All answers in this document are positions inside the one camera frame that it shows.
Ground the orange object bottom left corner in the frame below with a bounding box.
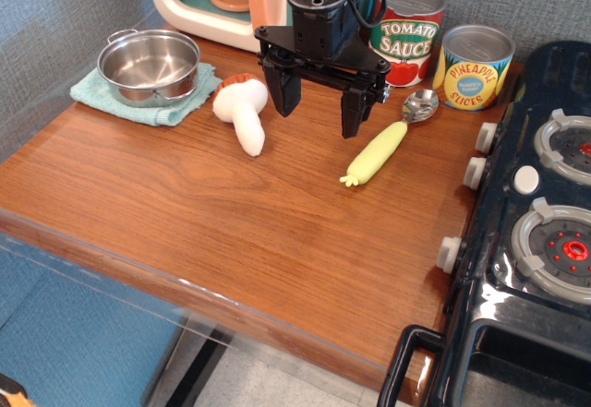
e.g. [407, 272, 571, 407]
[0, 374, 36, 407]

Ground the black toy stove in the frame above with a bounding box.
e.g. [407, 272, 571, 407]
[379, 41, 590, 406]

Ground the white plush mushroom brown cap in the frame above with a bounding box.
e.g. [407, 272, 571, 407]
[212, 73, 269, 157]

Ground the teal folded cloth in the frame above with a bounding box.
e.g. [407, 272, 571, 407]
[70, 63, 222, 126]

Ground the toy microwave teal and cream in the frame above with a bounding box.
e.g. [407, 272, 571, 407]
[153, 0, 292, 52]

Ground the stainless steel pot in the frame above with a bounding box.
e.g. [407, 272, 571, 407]
[96, 30, 201, 108]

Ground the spoon with yellow-green handle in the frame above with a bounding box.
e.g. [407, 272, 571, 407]
[339, 90, 440, 187]

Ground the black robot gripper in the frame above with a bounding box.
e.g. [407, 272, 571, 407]
[255, 0, 390, 138]

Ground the tomato sauce can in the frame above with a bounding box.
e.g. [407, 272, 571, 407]
[368, 0, 446, 87]

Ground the pineapple slices can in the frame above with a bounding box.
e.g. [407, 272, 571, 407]
[432, 24, 515, 111]

